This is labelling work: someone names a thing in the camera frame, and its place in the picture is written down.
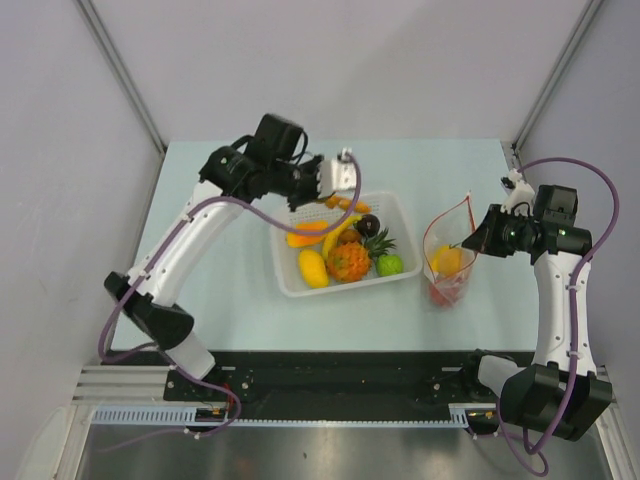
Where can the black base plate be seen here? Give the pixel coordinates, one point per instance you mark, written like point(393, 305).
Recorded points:
point(335, 386)

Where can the aluminium frame post left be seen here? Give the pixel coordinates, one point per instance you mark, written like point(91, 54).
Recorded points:
point(115, 62)

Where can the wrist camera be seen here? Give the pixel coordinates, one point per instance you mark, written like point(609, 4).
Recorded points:
point(337, 174)
point(520, 195)

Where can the yellow toy mango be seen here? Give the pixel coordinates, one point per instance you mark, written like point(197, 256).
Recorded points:
point(312, 268)

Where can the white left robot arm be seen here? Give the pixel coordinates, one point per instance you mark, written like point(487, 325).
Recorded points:
point(233, 176)

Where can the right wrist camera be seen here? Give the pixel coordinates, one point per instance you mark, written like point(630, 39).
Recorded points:
point(520, 195)

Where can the orange toy ginger root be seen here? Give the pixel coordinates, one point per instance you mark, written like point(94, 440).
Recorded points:
point(345, 203)

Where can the aluminium frame post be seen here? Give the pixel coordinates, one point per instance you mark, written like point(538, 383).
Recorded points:
point(559, 69)
point(115, 62)

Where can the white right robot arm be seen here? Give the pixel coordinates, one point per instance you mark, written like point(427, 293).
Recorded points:
point(559, 391)

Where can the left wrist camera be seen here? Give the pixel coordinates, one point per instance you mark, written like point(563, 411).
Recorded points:
point(337, 174)

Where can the green toy bell pepper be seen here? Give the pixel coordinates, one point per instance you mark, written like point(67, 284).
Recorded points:
point(387, 265)

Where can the dark purple toy eggplant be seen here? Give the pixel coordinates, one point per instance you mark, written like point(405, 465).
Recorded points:
point(368, 225)

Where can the orange toy pineapple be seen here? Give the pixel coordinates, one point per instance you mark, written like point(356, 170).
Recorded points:
point(351, 262)

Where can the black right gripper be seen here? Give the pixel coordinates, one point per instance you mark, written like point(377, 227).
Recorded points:
point(486, 241)

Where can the white perforated plastic basket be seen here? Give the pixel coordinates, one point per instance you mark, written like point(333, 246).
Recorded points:
point(387, 208)

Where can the brown toy potato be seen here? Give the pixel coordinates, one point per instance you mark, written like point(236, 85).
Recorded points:
point(349, 235)

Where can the orange toy fruit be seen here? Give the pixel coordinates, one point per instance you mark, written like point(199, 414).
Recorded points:
point(451, 261)

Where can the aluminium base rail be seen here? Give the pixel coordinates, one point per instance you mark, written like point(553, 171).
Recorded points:
point(121, 385)

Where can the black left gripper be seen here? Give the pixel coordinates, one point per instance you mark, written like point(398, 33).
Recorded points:
point(313, 165)

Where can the pink toy peach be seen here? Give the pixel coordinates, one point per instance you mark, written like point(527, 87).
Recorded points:
point(445, 294)

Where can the yellow toy bell pepper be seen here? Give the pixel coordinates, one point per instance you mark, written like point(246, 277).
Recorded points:
point(435, 260)

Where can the clear zip bag red zipper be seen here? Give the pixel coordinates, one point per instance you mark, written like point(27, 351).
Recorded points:
point(450, 227)

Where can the aluminium frame post right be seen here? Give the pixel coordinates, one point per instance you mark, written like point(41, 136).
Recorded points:
point(559, 69)

